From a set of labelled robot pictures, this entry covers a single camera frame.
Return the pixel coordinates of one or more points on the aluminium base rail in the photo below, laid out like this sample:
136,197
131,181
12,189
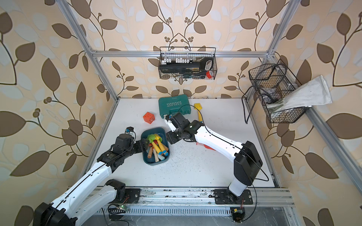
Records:
194,201

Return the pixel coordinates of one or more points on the wire basket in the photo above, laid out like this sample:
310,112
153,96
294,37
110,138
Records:
272,85
196,53

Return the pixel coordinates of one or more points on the teal storage box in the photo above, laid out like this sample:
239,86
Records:
150,156

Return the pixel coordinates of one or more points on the back wire basket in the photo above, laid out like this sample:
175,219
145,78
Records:
196,53

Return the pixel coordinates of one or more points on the white cloth bag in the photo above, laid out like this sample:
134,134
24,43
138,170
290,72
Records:
315,92

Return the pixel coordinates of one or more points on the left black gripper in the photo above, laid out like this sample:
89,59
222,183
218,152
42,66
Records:
140,143

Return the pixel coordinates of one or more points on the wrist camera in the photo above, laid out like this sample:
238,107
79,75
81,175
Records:
169,121
129,130

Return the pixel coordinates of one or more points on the red work glove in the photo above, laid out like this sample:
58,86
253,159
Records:
205,146

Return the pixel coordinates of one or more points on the green shovel orange handle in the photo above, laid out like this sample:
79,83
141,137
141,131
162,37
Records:
151,139

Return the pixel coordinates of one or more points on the green tool case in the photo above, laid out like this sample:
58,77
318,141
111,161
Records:
173,105

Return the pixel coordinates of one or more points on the black handheld tool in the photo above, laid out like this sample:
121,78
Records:
188,65

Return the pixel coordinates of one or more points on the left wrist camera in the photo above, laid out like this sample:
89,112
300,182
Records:
129,130

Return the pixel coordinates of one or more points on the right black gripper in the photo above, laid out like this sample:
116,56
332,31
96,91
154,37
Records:
172,138

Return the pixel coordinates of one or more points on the red cube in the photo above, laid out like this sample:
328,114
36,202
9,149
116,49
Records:
149,117

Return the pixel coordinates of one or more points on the right wire basket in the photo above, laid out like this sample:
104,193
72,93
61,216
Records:
272,85

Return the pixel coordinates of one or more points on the yellow shovel wooden handle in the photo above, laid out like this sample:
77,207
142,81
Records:
163,148

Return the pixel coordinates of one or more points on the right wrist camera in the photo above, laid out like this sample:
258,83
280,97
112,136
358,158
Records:
169,121

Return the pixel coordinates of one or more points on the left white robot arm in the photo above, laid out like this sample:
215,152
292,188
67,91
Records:
77,204

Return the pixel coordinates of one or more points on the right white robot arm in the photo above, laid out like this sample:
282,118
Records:
245,158

